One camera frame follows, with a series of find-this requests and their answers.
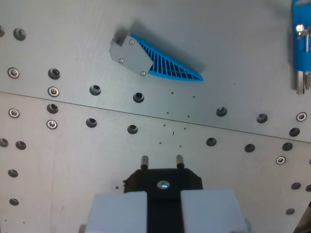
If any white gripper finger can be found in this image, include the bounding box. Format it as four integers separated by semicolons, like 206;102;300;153
180;189;249;233
85;191;148;233

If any black two-pin power plug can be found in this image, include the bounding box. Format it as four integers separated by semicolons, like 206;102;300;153
122;154;204;233

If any grey and blue ribbed finger part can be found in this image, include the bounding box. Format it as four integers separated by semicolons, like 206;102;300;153
108;33;205;83

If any blue hex key holder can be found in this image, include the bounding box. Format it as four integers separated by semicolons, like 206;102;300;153
291;0;311;72

